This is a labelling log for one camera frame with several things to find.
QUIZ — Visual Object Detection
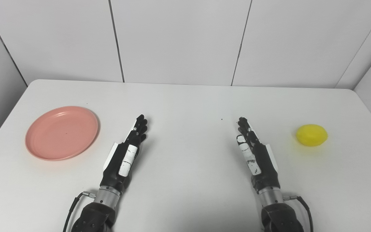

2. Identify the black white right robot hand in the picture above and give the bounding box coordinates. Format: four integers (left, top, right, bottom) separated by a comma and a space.
236, 117, 281, 194

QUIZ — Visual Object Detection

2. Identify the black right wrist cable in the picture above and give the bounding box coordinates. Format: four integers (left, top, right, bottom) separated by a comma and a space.
284, 194, 314, 232

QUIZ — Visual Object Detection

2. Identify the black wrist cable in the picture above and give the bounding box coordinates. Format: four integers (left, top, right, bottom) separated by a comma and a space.
284, 194, 314, 232
62, 191, 96, 232

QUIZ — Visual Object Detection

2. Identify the yellow lemon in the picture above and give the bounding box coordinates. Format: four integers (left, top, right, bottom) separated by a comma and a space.
296, 124, 328, 147

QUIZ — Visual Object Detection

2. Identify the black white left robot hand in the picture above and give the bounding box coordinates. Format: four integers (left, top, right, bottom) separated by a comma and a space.
100, 114, 148, 193

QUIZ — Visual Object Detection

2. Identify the pink round plate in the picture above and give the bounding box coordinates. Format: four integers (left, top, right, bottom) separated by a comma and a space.
25, 106, 100, 161

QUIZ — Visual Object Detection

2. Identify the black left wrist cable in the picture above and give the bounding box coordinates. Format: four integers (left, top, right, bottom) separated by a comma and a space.
62, 191, 96, 232

